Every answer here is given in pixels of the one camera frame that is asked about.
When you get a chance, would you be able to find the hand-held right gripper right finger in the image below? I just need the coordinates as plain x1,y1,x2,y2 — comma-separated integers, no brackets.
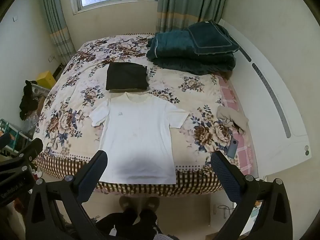
211,151,293,240

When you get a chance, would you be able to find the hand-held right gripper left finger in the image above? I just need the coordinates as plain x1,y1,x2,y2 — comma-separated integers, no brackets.
26,150,108,240

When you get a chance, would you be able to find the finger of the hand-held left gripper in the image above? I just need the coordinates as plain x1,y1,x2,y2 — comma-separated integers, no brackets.
0,138,44,167

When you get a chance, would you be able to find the white t-shirt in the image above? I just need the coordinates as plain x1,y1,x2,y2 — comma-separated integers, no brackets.
89,92,190,184

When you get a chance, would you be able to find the green storage crate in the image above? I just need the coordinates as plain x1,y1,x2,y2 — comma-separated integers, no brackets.
0,119,24,154

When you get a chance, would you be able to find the grey smartphone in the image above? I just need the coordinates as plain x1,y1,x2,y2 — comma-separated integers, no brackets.
226,136,240,159

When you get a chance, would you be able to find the pink checked sheet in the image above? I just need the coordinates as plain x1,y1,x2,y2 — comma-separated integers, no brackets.
215,74,258,177

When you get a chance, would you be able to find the beige slipper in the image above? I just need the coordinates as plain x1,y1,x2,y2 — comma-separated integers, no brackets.
142,196,161,212
118,196,137,212

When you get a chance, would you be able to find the black clothing heap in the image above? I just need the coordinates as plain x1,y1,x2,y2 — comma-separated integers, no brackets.
19,80,38,120

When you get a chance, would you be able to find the beige crumpled cloth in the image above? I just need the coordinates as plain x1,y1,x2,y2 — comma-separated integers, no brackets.
216,105,250,135

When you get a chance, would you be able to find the floral bed sheet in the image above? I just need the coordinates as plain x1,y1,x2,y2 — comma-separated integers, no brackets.
32,32,250,196

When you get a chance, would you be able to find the yellow box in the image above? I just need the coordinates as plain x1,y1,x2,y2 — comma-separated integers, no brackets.
36,71,57,89

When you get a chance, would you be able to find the black folded garment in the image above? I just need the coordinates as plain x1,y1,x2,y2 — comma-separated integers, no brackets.
105,62,149,91

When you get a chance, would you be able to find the white bed headboard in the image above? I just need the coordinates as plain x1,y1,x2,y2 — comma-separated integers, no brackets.
217,17,313,179

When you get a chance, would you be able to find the dark green jacket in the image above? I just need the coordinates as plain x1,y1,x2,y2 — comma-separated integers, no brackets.
146,29,237,76

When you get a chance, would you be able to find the green curtain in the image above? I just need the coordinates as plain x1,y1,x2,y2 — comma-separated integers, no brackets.
155,0,232,35
40,0,76,66

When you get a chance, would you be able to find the teal pillow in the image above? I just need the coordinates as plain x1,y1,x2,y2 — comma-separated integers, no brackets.
187,20,240,55

